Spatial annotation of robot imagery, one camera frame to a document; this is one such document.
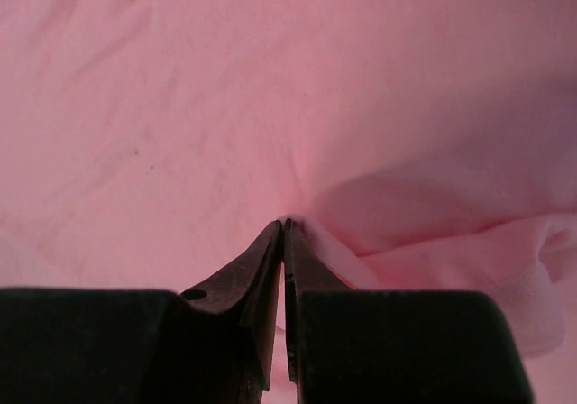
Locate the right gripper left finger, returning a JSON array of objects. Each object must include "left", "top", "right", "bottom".
[{"left": 1, "top": 221, "right": 282, "bottom": 403}]

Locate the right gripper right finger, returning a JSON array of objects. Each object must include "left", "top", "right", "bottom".
[{"left": 283, "top": 220, "right": 535, "bottom": 404}]

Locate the pink t shirt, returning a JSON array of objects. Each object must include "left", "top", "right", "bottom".
[{"left": 1, "top": 0, "right": 576, "bottom": 403}]

